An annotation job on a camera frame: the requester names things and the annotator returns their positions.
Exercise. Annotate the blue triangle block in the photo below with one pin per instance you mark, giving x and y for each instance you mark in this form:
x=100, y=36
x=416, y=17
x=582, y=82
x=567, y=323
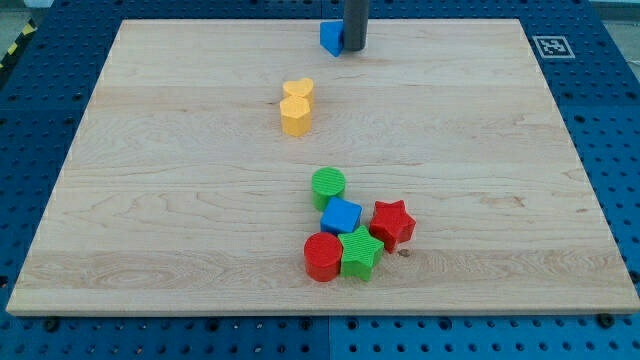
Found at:
x=331, y=36

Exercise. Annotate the wooden board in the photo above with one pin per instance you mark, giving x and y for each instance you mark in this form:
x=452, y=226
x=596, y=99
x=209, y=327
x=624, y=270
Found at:
x=182, y=196

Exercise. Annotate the yellow heart block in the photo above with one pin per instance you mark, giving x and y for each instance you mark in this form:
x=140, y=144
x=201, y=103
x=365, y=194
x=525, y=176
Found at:
x=303, y=88

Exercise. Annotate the red star block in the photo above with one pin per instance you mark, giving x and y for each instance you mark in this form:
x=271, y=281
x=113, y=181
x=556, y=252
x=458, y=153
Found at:
x=391, y=224

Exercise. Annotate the green cylinder block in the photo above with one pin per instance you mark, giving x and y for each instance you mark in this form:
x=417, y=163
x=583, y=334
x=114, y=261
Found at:
x=326, y=182

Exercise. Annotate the white fiducial marker tag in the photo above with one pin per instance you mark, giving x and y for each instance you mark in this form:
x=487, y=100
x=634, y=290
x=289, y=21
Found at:
x=553, y=47

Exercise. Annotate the blue cube block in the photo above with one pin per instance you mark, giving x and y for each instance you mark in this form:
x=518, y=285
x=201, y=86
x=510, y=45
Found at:
x=340, y=216

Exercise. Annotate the yellow hexagon block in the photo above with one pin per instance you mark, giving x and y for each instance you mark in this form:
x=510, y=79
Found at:
x=295, y=116

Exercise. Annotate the red cylinder block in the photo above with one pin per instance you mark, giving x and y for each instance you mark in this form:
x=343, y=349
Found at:
x=322, y=254

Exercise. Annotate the green star block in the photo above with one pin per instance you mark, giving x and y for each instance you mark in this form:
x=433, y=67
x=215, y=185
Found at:
x=361, y=253

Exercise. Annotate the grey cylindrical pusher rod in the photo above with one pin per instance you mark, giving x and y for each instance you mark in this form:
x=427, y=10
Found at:
x=355, y=21

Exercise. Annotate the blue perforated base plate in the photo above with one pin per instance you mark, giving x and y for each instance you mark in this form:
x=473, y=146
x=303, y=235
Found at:
x=49, y=87

